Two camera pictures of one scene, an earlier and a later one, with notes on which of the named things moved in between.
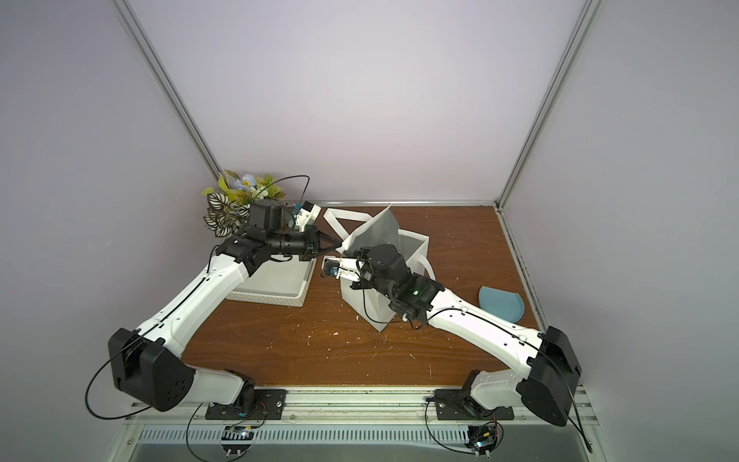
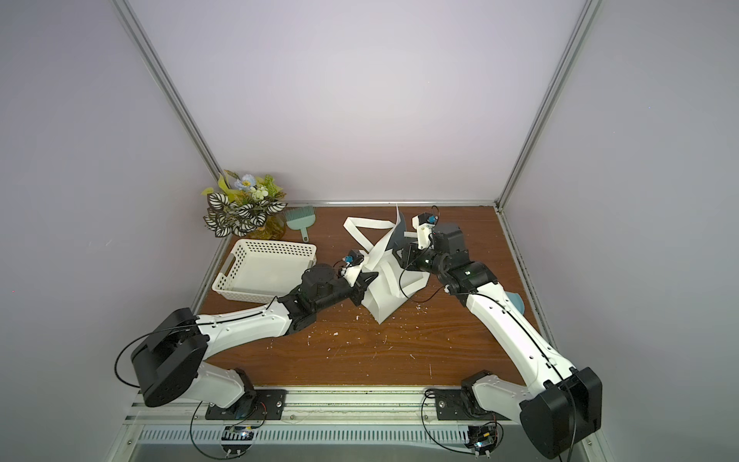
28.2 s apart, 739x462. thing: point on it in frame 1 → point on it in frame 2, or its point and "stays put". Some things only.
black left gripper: x=310 y=246 → x=365 y=277
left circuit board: x=237 y=432 stays put
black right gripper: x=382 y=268 → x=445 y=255
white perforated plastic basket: x=281 y=280 stays put
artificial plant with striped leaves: x=229 y=207 stays put
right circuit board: x=482 y=439 stays put
